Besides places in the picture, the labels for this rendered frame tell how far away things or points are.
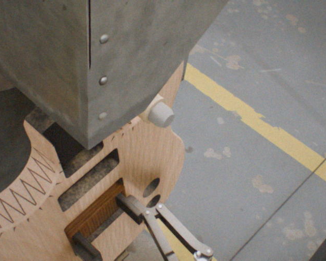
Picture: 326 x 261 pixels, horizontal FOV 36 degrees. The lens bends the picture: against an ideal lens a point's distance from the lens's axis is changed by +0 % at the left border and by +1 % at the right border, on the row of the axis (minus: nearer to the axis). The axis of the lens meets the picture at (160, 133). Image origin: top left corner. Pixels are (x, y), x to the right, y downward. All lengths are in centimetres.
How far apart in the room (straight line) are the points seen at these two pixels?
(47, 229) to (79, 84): 34
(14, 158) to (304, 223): 127
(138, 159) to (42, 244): 16
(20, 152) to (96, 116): 80
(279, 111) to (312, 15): 82
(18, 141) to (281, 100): 159
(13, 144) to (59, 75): 77
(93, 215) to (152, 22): 41
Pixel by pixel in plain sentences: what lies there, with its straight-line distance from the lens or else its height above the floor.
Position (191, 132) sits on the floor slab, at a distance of 216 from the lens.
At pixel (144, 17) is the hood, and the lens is 28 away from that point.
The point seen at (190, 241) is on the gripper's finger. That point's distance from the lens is 64.
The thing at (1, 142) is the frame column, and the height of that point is 84.
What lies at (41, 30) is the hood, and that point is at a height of 146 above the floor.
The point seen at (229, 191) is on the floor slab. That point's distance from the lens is 201.
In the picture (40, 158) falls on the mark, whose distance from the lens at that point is 54.
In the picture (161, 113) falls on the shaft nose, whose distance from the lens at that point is 51.
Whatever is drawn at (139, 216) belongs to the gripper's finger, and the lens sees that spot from 66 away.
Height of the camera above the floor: 164
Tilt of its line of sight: 50 degrees down
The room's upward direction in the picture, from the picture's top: 10 degrees clockwise
